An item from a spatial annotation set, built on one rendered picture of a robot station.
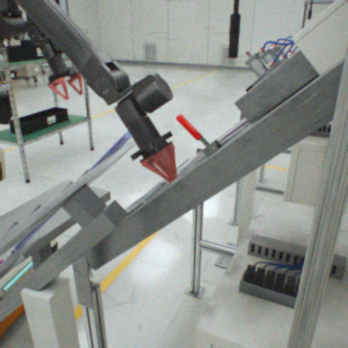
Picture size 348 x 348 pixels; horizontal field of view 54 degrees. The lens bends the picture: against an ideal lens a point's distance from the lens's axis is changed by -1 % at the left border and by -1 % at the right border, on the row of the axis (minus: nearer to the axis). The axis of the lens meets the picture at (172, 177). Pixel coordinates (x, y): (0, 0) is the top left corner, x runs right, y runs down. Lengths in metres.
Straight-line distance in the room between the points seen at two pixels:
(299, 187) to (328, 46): 1.69
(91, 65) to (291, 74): 0.40
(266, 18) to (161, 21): 2.94
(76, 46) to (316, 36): 0.47
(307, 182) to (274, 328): 1.40
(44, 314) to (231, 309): 0.44
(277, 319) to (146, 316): 0.93
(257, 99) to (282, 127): 0.07
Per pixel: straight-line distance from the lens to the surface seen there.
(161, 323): 1.69
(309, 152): 2.10
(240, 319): 0.88
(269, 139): 0.57
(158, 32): 10.61
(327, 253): 0.59
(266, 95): 0.59
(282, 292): 0.91
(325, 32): 0.55
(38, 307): 0.68
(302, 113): 0.55
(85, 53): 0.78
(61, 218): 1.31
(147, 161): 0.76
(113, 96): 0.75
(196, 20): 10.10
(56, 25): 0.81
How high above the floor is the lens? 1.26
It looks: 25 degrees down
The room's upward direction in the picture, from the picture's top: straight up
